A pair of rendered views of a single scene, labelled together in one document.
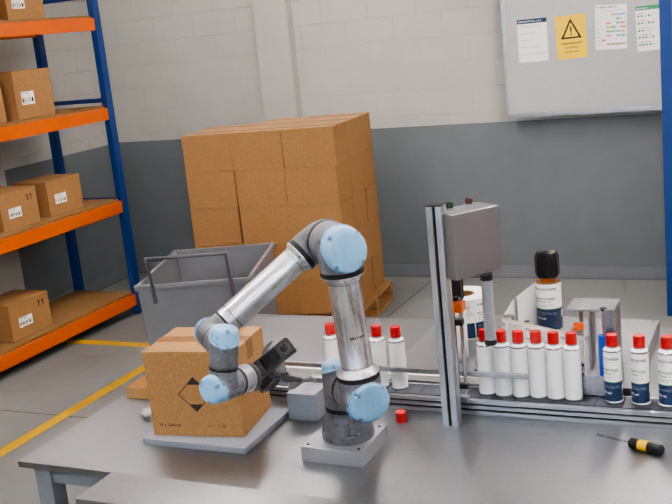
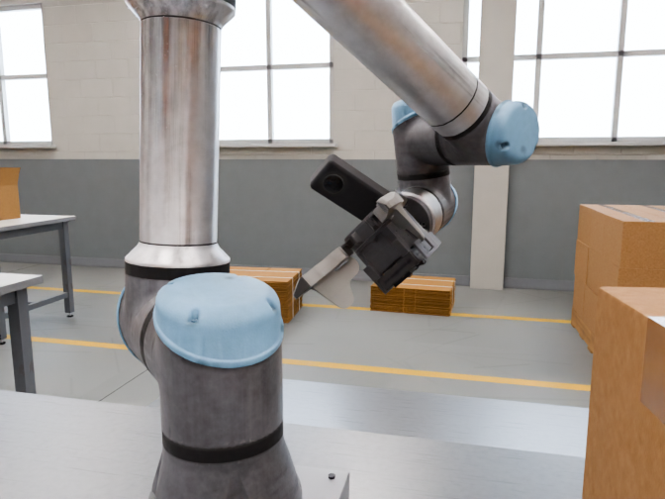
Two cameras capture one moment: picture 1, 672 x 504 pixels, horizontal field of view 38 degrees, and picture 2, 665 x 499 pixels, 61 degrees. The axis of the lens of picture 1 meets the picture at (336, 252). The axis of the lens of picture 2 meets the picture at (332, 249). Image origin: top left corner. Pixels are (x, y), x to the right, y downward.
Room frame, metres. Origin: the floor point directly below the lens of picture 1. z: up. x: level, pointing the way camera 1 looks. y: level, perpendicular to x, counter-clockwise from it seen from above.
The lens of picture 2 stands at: (3.17, 0.01, 1.23)
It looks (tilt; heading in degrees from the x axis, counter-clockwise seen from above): 9 degrees down; 168
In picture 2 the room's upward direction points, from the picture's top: straight up
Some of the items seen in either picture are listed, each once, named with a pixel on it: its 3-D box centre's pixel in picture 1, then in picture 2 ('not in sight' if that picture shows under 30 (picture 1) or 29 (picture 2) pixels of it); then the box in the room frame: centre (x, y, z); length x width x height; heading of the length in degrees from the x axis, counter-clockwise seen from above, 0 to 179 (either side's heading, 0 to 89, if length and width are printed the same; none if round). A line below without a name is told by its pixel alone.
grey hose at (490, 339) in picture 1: (488, 309); not in sight; (2.72, -0.42, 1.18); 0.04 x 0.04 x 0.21
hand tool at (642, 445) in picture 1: (628, 442); not in sight; (2.47, -0.73, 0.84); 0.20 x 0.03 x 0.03; 45
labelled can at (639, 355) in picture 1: (639, 369); not in sight; (2.64, -0.82, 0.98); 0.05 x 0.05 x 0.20
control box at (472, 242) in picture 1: (466, 240); not in sight; (2.76, -0.38, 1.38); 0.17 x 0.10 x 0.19; 119
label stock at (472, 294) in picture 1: (464, 312); not in sight; (3.46, -0.44, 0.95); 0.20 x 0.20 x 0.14
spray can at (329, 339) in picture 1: (332, 353); not in sight; (3.06, 0.05, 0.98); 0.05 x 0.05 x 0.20
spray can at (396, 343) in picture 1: (397, 357); not in sight; (2.96, -0.16, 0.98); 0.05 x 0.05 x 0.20
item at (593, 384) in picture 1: (595, 346); not in sight; (2.78, -0.74, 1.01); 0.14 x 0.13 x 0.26; 64
